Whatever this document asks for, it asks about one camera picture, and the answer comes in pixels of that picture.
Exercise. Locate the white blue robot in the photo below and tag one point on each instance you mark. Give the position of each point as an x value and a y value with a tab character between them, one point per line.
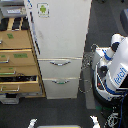
110	71

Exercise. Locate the wooden drawer cabinet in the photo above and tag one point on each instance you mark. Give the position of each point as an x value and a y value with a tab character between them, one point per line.
19	69

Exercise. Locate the white refrigerator body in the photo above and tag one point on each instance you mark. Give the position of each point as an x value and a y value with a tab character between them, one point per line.
51	72

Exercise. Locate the green android sticker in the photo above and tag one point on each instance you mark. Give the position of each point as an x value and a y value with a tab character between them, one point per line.
43	9

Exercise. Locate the lower fridge drawer handle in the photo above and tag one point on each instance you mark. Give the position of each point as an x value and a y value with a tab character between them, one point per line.
60	81

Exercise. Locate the white fridge door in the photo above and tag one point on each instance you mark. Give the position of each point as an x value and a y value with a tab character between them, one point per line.
63	32

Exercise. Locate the middle fridge drawer handle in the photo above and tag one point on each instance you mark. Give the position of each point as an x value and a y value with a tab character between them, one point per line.
57	63

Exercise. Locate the grey box on cabinet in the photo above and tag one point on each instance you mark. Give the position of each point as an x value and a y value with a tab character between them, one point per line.
13	11

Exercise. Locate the fridge drawer handle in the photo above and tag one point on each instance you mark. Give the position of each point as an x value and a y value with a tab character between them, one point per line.
57	63
60	81

